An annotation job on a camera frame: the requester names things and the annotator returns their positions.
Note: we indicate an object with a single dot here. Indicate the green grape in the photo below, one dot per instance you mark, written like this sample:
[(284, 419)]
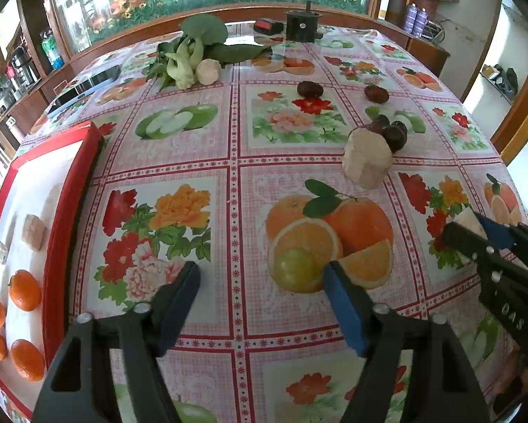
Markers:
[(295, 270)]

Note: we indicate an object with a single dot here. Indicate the green bok choy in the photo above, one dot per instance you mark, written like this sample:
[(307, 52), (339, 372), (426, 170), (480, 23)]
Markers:
[(198, 55)]

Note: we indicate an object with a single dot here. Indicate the floral plastic tablecloth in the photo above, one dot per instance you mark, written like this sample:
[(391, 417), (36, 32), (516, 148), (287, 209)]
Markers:
[(232, 174)]

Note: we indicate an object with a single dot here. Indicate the dark red date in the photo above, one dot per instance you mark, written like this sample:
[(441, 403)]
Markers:
[(309, 89), (376, 94)]

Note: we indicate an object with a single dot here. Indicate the black cylindrical grinder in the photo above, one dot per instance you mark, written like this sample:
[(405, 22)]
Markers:
[(303, 25)]

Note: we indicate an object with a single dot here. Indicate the red rimmed white tray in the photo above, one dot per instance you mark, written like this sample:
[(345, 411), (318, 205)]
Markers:
[(49, 181)]

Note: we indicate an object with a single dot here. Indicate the red black small box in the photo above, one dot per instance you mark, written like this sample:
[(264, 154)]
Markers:
[(266, 26)]

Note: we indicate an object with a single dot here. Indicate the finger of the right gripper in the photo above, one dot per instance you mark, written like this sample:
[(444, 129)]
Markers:
[(511, 237), (482, 251)]

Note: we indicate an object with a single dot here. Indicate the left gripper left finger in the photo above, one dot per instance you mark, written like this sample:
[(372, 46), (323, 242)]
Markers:
[(79, 385)]

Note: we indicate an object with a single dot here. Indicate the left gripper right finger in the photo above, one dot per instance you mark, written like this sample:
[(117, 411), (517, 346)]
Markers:
[(440, 383)]

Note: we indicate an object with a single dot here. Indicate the green plastic bottle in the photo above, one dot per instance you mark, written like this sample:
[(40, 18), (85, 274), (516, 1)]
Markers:
[(51, 50)]

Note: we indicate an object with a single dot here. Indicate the purple spray can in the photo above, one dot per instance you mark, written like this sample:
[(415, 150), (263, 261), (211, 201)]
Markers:
[(420, 22), (411, 12)]

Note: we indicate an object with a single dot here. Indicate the black smartphone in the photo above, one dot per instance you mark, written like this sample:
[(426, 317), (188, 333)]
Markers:
[(83, 88)]

